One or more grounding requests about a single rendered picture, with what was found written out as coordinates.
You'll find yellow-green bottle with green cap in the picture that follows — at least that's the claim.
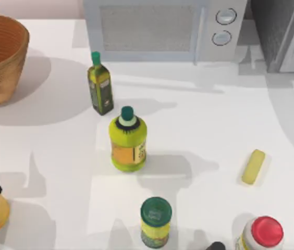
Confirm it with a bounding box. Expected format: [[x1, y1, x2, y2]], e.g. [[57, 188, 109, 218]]
[[108, 106, 149, 173]]

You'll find dark green square bottle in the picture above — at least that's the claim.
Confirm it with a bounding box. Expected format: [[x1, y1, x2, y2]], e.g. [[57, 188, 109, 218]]
[[87, 51, 115, 116]]

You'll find microwave oven door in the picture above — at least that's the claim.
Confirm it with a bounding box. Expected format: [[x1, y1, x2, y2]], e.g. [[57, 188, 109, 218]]
[[83, 0, 205, 63]]

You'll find yellow jar with green lid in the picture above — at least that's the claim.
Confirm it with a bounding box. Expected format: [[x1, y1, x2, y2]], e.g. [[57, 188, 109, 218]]
[[140, 196, 173, 248]]

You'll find pale microwave oven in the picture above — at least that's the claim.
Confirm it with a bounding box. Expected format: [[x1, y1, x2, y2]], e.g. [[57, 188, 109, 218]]
[[82, 0, 248, 66]]

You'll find pale yellow bread stick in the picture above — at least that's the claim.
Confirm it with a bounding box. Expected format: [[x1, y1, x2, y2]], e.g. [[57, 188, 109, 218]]
[[241, 148, 266, 186]]

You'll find round microwave knob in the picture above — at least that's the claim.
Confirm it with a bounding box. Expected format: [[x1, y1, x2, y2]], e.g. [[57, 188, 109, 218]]
[[215, 7, 238, 25], [212, 29, 233, 47]]

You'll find black rounded object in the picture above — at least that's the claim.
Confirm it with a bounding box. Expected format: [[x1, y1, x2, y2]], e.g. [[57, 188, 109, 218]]
[[205, 241, 226, 250]]

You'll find grey cabinet with dark inside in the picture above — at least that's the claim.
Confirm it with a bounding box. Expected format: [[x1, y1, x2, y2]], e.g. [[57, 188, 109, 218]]
[[250, 0, 294, 74]]

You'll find white bottle with red lid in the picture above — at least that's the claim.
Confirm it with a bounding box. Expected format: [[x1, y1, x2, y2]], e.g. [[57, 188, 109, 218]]
[[235, 216, 285, 250]]

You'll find microwave door handle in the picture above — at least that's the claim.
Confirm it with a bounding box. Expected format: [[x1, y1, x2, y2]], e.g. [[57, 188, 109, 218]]
[[193, 7, 205, 66]]

